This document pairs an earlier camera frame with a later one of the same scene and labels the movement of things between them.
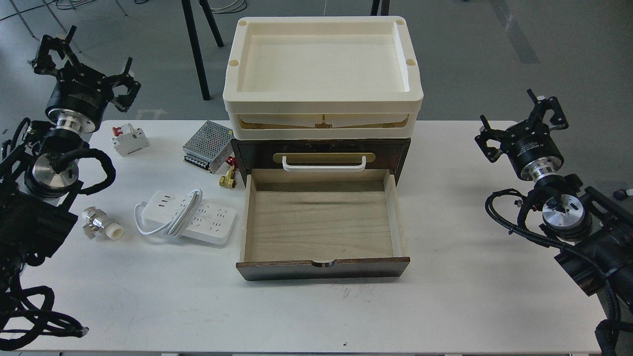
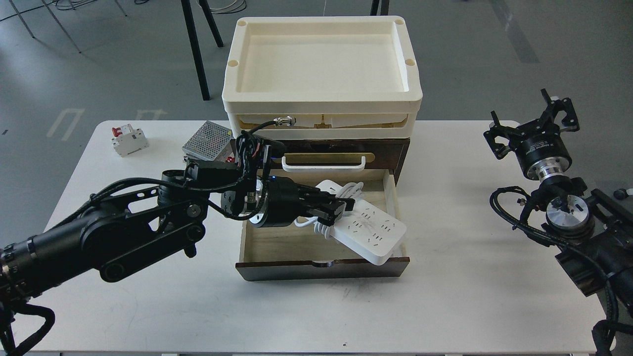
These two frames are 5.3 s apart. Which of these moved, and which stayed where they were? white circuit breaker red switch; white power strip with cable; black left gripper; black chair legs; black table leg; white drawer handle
Moved: white power strip with cable; black left gripper
Stayed: black table leg; white circuit breaker red switch; black chair legs; white drawer handle
